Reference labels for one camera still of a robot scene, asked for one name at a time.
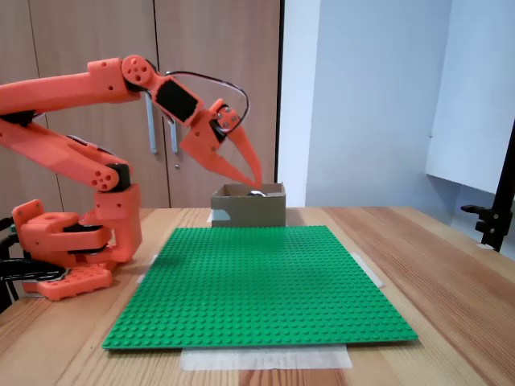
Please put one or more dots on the black yellow white soft ball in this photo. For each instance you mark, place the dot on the black yellow white soft ball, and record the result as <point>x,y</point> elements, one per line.
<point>257,193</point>

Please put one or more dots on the open cardboard box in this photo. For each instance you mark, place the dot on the open cardboard box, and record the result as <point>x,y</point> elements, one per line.
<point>257,211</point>

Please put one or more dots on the brown wooden cabinet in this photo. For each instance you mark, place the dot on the brown wooden cabinet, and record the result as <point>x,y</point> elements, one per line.
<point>96,24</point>

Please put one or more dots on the green studded baseplate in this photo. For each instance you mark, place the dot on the green studded baseplate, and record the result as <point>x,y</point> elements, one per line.
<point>261,305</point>

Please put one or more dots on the wide masking tape strip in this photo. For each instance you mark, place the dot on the wide masking tape strip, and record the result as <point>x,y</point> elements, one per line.
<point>265,358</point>

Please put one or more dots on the white wall panel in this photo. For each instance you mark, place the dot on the white wall panel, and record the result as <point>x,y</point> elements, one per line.
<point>470,120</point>

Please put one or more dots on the black camera stand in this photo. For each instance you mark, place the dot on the black camera stand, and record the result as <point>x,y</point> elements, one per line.
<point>489,225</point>

